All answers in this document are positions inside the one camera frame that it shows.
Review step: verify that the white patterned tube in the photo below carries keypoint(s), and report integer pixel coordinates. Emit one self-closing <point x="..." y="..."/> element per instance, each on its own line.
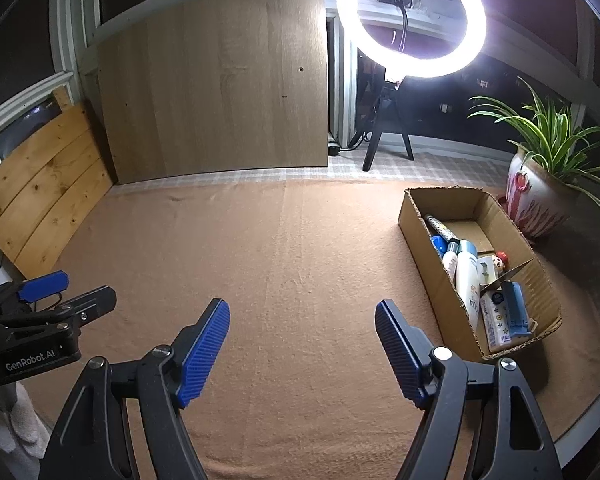
<point x="442" y="230"/>

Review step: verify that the white and red flower pot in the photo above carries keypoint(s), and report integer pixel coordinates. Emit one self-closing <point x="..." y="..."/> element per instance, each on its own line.
<point x="530" y="205"/>

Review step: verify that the pine wood panel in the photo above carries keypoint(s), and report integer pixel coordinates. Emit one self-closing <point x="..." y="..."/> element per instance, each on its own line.
<point x="40" y="185"/>

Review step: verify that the blue plastic piece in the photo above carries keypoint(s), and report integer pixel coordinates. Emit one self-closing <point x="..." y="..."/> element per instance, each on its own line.
<point x="519" y="310"/>

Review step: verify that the checkered cloth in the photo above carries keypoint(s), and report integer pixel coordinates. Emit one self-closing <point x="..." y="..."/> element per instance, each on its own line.
<point x="430" y="170"/>

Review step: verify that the white bottle with blue cap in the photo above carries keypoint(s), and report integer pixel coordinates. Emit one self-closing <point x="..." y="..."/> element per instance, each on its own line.
<point x="466" y="280"/>

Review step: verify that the small jar with red lid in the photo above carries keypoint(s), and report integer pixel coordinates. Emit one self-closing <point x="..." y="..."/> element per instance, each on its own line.
<point x="501" y="262"/>

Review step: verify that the cardboard box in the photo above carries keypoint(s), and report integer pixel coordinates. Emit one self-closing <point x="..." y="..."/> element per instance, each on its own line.
<point x="440" y="280"/>

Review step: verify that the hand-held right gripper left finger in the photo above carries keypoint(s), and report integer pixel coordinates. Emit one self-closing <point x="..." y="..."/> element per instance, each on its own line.
<point x="202" y="355"/>

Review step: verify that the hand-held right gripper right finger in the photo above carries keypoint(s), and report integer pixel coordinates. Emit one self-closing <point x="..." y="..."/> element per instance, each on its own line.
<point x="400" y="350"/>

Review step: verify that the large wooden board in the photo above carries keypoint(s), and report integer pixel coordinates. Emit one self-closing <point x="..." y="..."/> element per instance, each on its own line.
<point x="215" y="85"/>

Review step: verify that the white plug charger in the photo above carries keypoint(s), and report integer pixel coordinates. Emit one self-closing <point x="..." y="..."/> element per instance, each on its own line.
<point x="485" y="267"/>

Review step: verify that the person's left hand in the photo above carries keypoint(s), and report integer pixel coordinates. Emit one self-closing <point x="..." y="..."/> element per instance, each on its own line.
<point x="15" y="425"/>

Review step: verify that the green spider plant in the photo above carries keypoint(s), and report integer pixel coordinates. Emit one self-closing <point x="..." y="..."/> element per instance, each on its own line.
<point x="545" y="145"/>

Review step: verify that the white packet with blue logo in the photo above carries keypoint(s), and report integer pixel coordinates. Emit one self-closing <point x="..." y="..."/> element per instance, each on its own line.
<point x="497" y="325"/>

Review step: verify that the black tripod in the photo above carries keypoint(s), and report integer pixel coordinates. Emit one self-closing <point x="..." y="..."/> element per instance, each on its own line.
<point x="380" y="125"/>

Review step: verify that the brown blanket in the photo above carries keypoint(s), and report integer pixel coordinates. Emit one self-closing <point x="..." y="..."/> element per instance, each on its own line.
<point x="305" y="260"/>

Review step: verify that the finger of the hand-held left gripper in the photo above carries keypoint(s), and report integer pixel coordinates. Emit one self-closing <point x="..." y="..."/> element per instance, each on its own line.
<point x="92" y="305"/>
<point x="42" y="284"/>

